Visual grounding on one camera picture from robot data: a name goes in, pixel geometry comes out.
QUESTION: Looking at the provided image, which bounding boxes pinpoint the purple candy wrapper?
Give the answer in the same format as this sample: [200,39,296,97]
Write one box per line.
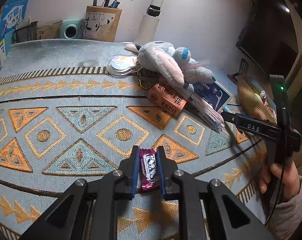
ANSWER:
[139,148,158,191]

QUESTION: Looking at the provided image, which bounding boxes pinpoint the right hand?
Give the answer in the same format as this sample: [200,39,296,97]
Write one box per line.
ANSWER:
[259,161,300,202]

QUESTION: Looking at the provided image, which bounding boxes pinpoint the orange medicine box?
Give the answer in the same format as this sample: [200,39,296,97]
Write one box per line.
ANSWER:
[147,83,187,118]

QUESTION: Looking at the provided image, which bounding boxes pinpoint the blue cotton swab box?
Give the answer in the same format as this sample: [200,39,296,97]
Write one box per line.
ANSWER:
[193,81,233,113]

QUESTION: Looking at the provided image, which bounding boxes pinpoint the black phone stand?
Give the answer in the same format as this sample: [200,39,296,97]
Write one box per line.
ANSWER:
[227,58,249,84]

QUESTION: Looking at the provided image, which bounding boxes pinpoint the blue patterned table mat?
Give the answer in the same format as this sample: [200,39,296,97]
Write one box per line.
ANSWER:
[0,39,266,239]

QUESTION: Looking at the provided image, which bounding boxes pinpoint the grey bunny plush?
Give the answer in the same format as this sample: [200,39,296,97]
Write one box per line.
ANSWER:
[137,41,215,88]

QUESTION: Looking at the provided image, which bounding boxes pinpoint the clear plastic cup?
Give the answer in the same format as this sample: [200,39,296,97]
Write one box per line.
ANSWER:
[82,45,99,68]

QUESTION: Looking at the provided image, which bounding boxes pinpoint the white desk lamp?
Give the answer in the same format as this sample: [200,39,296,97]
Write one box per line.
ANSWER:
[124,0,164,45]

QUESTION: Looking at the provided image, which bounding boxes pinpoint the brown pen holder box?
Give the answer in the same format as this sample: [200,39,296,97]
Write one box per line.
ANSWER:
[83,6,122,42]

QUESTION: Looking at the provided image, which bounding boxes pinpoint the teal mini printer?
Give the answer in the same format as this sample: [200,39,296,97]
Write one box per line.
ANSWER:
[60,18,84,39]

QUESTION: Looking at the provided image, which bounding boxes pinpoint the glass container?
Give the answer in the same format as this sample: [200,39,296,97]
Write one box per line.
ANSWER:
[37,20,62,40]

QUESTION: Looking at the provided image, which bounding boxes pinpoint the black mesh basket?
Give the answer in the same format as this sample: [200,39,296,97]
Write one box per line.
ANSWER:
[15,21,38,43]

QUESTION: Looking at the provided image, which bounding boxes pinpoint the blue book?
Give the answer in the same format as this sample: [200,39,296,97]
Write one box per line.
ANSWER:
[0,0,29,56]

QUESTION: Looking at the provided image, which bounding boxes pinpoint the round keychain mirror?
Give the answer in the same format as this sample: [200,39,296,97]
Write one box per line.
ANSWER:
[106,55,139,77]

